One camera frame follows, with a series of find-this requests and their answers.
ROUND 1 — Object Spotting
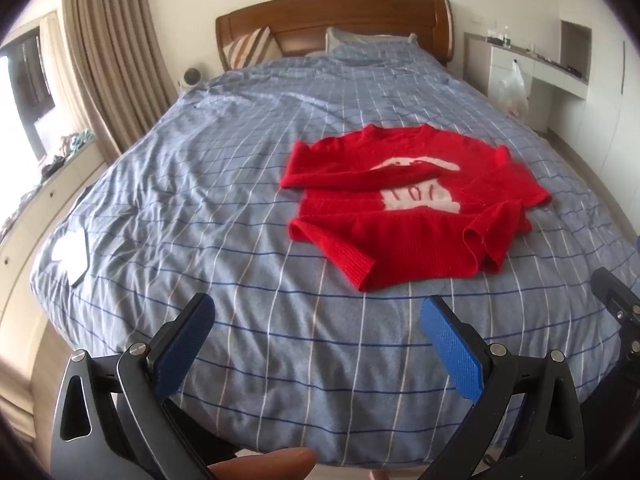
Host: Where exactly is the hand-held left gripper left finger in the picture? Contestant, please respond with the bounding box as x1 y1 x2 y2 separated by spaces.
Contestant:
51 292 217 480

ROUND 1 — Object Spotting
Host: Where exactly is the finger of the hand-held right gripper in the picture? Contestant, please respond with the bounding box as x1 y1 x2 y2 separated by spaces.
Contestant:
590 266 640 377

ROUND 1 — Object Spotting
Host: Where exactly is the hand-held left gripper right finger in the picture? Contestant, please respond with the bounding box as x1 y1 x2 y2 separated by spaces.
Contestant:
419 296 586 480

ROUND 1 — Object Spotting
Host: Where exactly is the red knitted sweater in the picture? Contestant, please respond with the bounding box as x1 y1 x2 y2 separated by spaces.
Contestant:
278 123 552 294

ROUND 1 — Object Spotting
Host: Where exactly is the pile of clothes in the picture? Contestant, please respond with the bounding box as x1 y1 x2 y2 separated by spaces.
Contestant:
37 129 96 179

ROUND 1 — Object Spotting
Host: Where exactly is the person's left hand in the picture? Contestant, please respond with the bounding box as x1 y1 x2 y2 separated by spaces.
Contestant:
206 447 319 480

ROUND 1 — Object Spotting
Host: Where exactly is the white paper sheet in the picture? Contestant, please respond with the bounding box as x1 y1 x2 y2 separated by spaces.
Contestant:
52 230 91 289

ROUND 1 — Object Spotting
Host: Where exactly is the blue checked bed blanket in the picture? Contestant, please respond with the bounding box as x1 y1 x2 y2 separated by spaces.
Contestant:
30 40 640 466

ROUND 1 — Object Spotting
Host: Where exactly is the low white cabinet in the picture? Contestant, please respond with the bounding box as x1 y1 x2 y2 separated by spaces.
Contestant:
0 135 109 321

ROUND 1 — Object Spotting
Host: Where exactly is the white wardrobe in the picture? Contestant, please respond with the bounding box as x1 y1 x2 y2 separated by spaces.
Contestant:
547 12 640 243

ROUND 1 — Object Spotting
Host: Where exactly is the white desk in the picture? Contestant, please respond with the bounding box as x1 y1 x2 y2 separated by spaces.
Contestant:
462 30 591 133

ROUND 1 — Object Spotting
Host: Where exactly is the white plastic bag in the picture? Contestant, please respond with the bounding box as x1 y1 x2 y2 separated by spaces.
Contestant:
494 60 530 119

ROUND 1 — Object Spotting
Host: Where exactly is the beige curtain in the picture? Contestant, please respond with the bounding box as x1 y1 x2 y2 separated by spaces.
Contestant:
39 0 177 162

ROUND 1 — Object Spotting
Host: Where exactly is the window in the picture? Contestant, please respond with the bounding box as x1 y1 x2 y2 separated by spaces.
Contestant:
0 27 57 161

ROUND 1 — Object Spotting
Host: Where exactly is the striped pillow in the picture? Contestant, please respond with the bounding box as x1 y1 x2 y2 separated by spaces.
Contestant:
223 27 284 71

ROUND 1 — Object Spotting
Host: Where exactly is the white pillow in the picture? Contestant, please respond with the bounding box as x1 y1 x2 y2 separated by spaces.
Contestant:
325 26 419 54

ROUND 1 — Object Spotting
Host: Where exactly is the wooden headboard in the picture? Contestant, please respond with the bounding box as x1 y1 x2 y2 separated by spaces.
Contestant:
215 0 454 72

